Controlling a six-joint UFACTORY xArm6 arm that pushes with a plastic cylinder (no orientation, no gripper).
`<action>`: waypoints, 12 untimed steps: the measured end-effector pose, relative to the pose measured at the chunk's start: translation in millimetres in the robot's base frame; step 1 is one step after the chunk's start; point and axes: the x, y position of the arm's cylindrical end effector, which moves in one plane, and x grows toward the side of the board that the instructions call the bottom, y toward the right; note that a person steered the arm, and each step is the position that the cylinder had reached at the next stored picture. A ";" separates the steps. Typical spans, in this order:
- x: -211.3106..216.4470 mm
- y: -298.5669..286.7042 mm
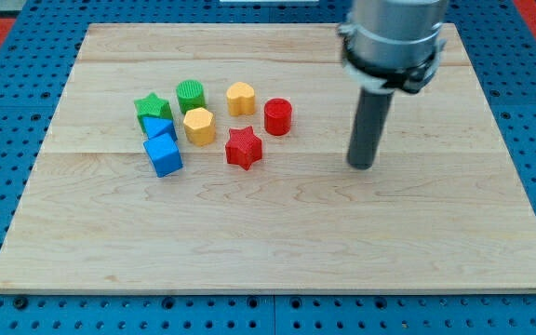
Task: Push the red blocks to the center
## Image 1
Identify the wooden board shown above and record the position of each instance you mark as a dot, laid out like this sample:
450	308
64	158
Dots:
442	210

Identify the yellow hexagon block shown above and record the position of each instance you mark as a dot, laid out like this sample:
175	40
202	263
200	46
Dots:
200	127

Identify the blue triangle block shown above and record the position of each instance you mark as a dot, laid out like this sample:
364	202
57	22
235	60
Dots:
155	127

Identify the red cylinder block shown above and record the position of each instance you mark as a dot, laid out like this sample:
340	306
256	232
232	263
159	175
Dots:
277	116

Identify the green cylinder block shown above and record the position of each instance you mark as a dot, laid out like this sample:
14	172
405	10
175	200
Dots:
190	95

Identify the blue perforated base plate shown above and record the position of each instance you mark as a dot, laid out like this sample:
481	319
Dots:
35	62

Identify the red star block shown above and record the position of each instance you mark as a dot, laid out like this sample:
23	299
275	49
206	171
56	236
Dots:
243	148

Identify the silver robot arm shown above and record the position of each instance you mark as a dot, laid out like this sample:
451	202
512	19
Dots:
393	44

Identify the yellow heart block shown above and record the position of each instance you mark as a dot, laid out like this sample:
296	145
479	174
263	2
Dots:
241	99

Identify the green star block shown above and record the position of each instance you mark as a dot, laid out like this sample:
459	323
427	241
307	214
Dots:
152	106

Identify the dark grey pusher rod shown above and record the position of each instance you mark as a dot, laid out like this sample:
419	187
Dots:
370	116

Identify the blue cube block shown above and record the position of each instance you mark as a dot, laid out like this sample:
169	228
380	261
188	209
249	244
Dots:
164	154

